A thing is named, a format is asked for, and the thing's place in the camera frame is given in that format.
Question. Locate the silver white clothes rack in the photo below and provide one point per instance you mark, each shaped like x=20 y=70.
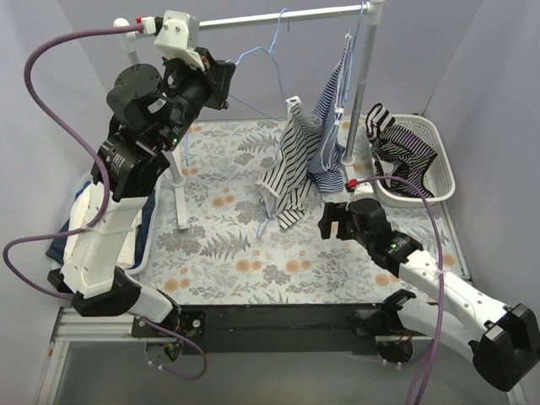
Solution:
x=138 y=44

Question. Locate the white plastic basket left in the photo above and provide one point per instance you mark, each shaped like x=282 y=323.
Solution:
x=55 y=265

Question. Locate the white black thin striped tank top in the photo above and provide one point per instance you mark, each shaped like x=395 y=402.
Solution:
x=300 y=136

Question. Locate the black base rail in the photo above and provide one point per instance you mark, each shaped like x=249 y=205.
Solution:
x=359 y=329

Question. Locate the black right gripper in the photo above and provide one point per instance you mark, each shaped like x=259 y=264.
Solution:
x=337 y=222

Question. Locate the blue white striped tank top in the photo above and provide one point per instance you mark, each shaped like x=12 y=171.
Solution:
x=327 y=181

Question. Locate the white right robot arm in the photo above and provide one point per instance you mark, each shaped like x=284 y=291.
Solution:
x=501 y=341

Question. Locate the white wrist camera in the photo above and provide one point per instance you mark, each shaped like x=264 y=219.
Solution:
x=177 y=38
x=359 y=189

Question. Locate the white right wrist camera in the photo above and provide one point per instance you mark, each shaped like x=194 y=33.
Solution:
x=359 y=189

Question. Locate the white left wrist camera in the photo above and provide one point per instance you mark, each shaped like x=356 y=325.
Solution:
x=177 y=38

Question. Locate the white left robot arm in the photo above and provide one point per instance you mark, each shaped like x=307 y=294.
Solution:
x=116 y=194

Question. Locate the floral patterned table mat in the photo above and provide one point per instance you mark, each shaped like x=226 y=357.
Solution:
x=229 y=254

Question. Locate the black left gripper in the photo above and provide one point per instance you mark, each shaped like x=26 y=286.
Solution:
x=220 y=78

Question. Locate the blue denim garment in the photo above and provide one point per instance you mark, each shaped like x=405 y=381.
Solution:
x=61 y=247

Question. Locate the wide black white striped tank top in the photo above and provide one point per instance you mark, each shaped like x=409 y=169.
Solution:
x=378 y=119

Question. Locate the light blue wire hanger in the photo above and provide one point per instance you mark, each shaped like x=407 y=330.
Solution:
x=186 y=149

